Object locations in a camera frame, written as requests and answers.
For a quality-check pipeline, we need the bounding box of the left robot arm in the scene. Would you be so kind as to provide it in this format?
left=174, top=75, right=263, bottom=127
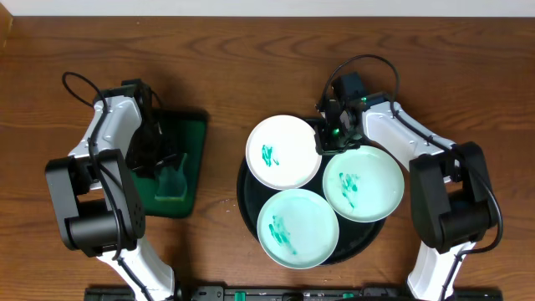
left=45, top=79, right=187, bottom=300

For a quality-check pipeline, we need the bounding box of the pale green plate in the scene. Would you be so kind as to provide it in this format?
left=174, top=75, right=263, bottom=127
left=322, top=145, right=405, bottom=222
left=257, top=189, right=339, bottom=269

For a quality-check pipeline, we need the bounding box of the pale green plate front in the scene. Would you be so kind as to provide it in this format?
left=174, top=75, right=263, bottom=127
left=257, top=189, right=339, bottom=269

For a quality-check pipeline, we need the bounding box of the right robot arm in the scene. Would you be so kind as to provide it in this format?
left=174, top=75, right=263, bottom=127
left=315, top=91, right=503, bottom=300

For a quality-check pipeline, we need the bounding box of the green yellow sponge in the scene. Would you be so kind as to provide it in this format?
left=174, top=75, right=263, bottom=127
left=155, top=155, right=187, bottom=202

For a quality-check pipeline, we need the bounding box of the black rectangular tray green water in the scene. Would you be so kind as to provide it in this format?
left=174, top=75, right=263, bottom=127
left=131, top=110, right=207, bottom=219

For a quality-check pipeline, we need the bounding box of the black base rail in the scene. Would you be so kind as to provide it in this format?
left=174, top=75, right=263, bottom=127
left=83, top=286, right=505, bottom=301

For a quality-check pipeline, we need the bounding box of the white plate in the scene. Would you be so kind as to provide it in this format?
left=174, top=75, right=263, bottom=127
left=246, top=115, right=322, bottom=191

